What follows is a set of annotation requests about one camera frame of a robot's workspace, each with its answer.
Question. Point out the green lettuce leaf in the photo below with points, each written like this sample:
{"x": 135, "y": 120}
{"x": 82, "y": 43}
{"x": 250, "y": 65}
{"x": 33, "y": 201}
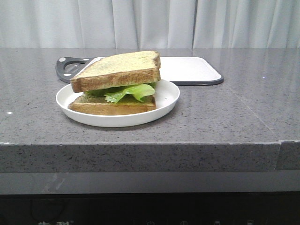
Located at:
{"x": 115, "y": 94}

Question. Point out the toasted bread slice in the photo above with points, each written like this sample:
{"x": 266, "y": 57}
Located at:
{"x": 119, "y": 70}
{"x": 99, "y": 106}

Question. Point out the white round plate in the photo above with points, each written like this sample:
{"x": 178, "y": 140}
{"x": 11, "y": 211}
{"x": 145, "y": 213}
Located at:
{"x": 166, "y": 96}

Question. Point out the white cutting board grey rim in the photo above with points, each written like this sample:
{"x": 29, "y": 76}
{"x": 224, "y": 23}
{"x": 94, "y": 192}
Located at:
{"x": 179, "y": 70}

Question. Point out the white curtain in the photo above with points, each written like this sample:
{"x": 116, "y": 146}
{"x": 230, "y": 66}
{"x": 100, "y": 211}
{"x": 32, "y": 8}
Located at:
{"x": 150, "y": 23}

